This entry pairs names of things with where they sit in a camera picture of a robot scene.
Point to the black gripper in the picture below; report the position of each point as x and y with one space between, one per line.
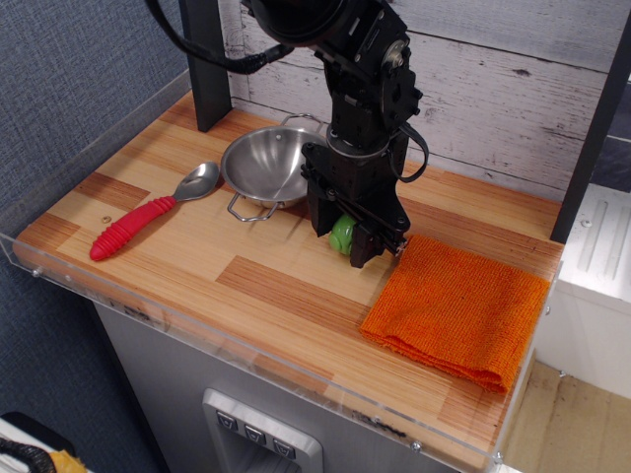
363 189

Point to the green yellow toy corn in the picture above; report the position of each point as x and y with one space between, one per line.
341 235

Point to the silver metal bowl with handles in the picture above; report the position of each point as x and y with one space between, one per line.
265 166

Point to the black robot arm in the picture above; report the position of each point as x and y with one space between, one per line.
364 48

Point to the orange folded cloth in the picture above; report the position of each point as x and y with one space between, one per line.
459 312

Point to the grey toy fridge cabinet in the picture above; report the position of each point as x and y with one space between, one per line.
169 378

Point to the clear acrylic table guard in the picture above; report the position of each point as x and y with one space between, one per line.
285 303

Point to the silver dispenser panel with buttons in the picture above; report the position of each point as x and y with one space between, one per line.
248 440

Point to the white ribbed toy counter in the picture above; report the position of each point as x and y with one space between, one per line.
585 331

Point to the black and yellow object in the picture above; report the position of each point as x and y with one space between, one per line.
29 446

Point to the red handled metal spoon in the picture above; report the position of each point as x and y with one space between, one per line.
199 183

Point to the right black upright post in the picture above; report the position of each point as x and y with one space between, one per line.
610 97

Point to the black upright post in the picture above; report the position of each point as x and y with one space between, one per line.
610 97
210 84

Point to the left black upright post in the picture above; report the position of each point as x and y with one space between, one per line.
210 84

